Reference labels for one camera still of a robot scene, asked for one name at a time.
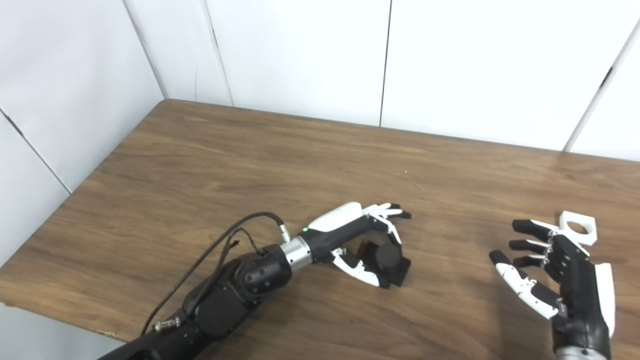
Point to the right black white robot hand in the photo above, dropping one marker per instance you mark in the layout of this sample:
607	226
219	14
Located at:
580	290

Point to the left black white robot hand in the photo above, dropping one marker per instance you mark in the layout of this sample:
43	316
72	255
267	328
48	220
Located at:
340	227

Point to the white square piece with hole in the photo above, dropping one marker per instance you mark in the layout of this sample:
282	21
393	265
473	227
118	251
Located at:
591	232

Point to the black peg with square base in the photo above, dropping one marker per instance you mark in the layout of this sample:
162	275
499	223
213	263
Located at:
390	260

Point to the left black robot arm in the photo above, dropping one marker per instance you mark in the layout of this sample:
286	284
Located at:
225	300

